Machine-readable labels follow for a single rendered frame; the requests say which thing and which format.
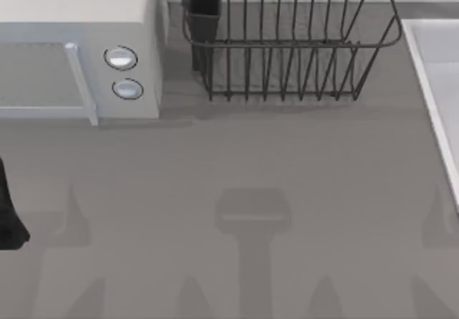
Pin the black cutlery holder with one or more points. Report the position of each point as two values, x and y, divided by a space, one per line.
204 7

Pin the white sink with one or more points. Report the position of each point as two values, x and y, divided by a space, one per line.
439 82

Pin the microwave oven door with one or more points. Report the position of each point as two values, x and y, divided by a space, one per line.
39 79

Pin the small microwave knob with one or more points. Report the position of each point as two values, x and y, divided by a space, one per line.
127 89

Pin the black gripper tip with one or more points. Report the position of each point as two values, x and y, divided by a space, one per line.
8 222

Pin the pale microwave oven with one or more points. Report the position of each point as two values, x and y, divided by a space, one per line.
75 3

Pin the large microwave knob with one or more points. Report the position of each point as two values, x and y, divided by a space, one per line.
120 58

